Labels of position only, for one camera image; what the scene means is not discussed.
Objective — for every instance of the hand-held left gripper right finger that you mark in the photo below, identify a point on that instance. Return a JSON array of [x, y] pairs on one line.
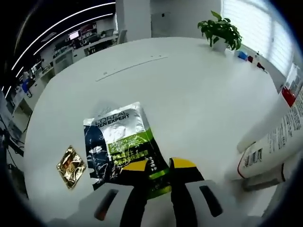
[[187, 201]]

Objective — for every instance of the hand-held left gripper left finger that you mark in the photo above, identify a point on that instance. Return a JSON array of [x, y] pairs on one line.
[[132, 201]]

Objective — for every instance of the dark green face mask sachet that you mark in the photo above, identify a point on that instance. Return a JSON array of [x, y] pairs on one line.
[[118, 137]]

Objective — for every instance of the gold foil sachet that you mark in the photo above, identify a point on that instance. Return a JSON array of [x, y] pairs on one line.
[[71, 166]]

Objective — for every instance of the large red-banded skincare bottle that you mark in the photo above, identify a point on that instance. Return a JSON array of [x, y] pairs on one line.
[[265, 120]]

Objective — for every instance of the small red object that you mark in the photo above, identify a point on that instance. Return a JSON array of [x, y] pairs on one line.
[[260, 65]]

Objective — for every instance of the small blue box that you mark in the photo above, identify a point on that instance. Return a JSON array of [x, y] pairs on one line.
[[241, 54]]

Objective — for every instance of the potted green plant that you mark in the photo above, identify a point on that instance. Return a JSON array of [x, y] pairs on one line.
[[220, 28]]

